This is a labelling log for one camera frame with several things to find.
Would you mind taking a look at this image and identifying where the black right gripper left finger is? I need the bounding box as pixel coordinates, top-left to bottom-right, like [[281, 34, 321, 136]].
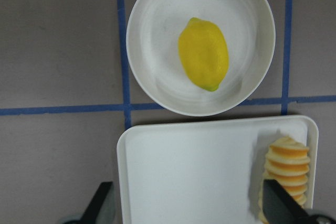
[[76, 182, 113, 223]]

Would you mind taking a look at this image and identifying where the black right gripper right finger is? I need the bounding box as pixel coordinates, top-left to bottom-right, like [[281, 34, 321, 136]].
[[262, 179, 315, 224]]

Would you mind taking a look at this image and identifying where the yellow lemon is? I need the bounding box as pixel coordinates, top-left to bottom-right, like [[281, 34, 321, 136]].
[[178, 17, 229, 92]]

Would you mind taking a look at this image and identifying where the sliced orange bread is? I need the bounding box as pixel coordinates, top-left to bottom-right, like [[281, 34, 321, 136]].
[[258, 136, 311, 224]]

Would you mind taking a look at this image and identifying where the white rectangular tray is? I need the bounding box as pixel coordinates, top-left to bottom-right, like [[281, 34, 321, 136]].
[[117, 115, 319, 223]]

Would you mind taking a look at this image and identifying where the white shallow plate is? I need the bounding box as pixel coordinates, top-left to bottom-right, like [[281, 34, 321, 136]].
[[126, 0, 276, 116]]

